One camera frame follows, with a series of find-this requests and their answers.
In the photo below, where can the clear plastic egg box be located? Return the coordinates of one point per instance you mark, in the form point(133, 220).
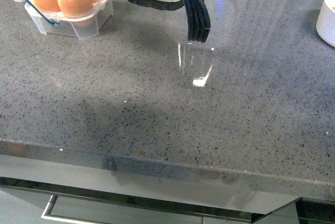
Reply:
point(80, 26)

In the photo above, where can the white bowl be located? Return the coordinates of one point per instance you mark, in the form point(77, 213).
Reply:
point(325, 22)

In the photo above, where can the blue rubber band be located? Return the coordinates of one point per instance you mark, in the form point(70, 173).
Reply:
point(52, 22)

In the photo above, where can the metal drawer handle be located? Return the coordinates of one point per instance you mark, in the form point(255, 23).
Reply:
point(137, 210)

